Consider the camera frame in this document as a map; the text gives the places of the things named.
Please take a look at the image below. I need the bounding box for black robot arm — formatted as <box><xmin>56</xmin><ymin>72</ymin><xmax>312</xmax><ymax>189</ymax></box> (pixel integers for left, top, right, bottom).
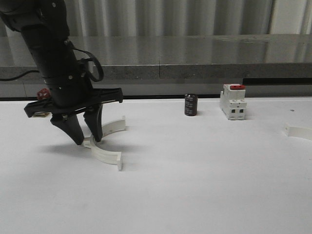
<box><xmin>0</xmin><ymin>0</ymin><xmax>123</xmax><ymax>145</ymax></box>

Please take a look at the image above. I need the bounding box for black cylindrical capacitor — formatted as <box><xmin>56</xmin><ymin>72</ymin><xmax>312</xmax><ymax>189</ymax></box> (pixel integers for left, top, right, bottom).
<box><xmin>184</xmin><ymin>94</ymin><xmax>198</xmax><ymax>117</ymax></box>

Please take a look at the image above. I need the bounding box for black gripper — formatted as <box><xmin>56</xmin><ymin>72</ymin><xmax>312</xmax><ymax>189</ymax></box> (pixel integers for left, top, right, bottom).
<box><xmin>24</xmin><ymin>75</ymin><xmax>123</xmax><ymax>145</ymax></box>

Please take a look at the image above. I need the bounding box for black cable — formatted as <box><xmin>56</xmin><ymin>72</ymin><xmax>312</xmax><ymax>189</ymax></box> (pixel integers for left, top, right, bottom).
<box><xmin>0</xmin><ymin>46</ymin><xmax>104</xmax><ymax>83</ymax></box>

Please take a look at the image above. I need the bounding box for white circuit breaker red switch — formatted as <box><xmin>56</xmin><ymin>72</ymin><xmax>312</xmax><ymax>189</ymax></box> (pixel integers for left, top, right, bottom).
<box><xmin>220</xmin><ymin>84</ymin><xmax>247</xmax><ymax>120</ymax></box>

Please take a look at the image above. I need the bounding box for brass valve red handwheel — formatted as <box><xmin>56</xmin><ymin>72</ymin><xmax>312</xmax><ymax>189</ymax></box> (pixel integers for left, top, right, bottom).
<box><xmin>33</xmin><ymin>88</ymin><xmax>51</xmax><ymax>118</ymax></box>

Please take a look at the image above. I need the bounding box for white half-ring pipe clamp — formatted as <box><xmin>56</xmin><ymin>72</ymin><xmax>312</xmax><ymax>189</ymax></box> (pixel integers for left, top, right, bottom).
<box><xmin>284</xmin><ymin>124</ymin><xmax>312</xmax><ymax>140</ymax></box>
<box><xmin>83</xmin><ymin>116</ymin><xmax>126</xmax><ymax>171</ymax></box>

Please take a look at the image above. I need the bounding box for grey stone counter ledge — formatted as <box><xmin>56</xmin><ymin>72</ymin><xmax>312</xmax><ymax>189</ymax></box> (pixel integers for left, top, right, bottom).
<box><xmin>0</xmin><ymin>34</ymin><xmax>312</xmax><ymax>86</ymax></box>

